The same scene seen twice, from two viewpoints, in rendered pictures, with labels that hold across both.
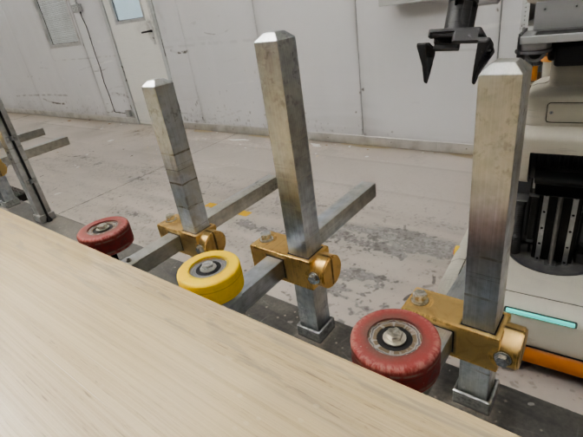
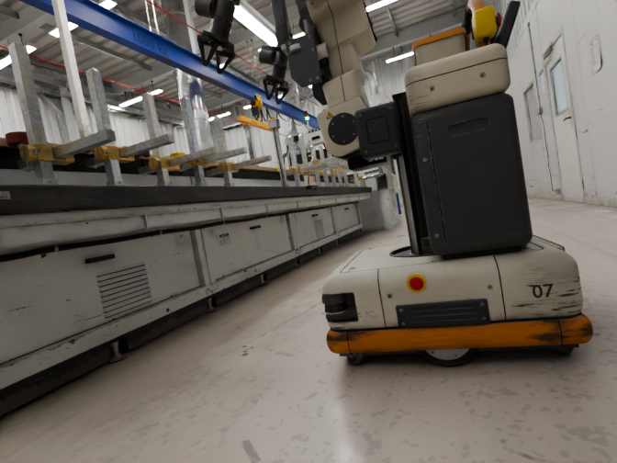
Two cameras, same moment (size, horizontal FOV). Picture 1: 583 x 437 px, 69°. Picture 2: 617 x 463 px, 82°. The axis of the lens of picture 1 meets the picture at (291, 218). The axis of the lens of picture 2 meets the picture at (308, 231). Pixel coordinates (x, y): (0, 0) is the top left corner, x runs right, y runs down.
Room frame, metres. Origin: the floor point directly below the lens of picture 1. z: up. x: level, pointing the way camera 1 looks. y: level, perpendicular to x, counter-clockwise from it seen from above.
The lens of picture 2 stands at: (0.43, -1.90, 0.48)
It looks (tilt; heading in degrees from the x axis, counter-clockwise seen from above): 3 degrees down; 71
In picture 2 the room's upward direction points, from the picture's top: 10 degrees counter-clockwise
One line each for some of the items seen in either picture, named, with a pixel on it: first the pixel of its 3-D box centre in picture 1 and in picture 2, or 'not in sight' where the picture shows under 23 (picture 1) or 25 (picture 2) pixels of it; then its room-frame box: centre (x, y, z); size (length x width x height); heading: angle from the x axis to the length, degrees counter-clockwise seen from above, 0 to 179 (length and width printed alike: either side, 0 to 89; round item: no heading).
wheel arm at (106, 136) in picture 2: not in sight; (64, 152); (0.10, -0.58, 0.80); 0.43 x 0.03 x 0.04; 139
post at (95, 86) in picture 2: not in sight; (105, 133); (0.20, -0.39, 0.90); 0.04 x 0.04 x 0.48; 49
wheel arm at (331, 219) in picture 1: (305, 242); (209, 160); (0.60, -0.02, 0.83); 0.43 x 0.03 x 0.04; 139
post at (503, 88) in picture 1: (485, 287); (157, 147); (0.37, -0.20, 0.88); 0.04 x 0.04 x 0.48; 49
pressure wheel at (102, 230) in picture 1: (113, 255); not in sight; (0.61, 0.30, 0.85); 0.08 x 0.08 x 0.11
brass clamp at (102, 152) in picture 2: not in sight; (115, 154); (0.22, -0.37, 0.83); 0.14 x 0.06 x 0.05; 49
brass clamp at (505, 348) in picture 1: (461, 329); (164, 163); (0.38, -0.18, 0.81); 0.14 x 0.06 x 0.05; 49
